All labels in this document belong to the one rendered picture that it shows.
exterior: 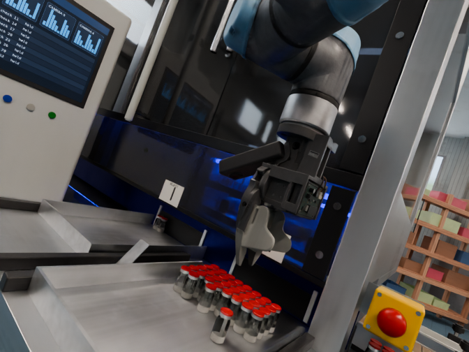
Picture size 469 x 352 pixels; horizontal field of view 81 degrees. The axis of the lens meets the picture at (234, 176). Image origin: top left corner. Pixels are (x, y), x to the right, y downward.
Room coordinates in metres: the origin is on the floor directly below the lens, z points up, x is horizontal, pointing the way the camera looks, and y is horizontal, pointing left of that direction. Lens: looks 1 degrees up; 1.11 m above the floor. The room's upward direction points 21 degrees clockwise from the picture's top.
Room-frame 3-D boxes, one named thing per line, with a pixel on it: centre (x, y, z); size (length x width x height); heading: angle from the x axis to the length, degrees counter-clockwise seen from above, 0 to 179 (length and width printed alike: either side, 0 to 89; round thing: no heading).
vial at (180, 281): (0.53, 0.02, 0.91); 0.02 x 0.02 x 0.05
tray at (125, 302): (0.43, 0.00, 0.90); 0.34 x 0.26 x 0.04; 143
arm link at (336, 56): (0.40, -0.07, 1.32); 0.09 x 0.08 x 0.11; 111
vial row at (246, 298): (0.52, -0.07, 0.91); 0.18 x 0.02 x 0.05; 53
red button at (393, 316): (0.43, -0.31, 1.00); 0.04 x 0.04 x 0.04; 54
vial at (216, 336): (0.42, -0.06, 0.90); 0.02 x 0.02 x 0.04
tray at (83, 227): (0.72, 0.21, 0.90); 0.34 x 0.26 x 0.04; 144
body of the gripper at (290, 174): (0.40, -0.08, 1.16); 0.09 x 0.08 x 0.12; 50
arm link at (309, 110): (0.40, -0.07, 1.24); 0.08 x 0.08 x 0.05
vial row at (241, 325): (0.50, -0.05, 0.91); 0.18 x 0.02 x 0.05; 53
